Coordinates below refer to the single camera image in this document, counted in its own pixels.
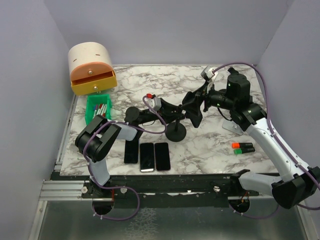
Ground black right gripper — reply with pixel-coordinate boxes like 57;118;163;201
182;80;236;116

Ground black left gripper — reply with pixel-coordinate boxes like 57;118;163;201
138;98;184;126

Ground tall black phone stand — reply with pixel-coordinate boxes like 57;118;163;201
165;104;187;143

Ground black phone with pink edge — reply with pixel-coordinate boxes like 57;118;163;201
154;142;171;171

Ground silver folding phone stand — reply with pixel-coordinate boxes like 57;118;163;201
222;120;244;136

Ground black phone with white edge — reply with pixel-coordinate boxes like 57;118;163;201
139;143;155;173

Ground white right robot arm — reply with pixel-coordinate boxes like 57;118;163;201
181;66;320;209

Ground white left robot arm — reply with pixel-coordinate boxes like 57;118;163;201
75;95;185;198

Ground orange capped marker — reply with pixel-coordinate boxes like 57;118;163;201
231;142;253;149

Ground green capped marker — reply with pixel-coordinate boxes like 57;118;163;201
233;147;256;155

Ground markers in green bin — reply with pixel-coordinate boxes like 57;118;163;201
93;103;107;117

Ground green plastic bin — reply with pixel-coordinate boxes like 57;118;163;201
84;94;113;125

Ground beige and orange drawer box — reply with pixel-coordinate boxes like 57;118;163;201
68;42;118;96

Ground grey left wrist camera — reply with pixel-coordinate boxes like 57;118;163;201
146;97;162;111

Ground black mounting rail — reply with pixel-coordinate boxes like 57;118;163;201
51;172;258;209

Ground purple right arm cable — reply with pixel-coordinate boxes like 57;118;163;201
212;61;320;220

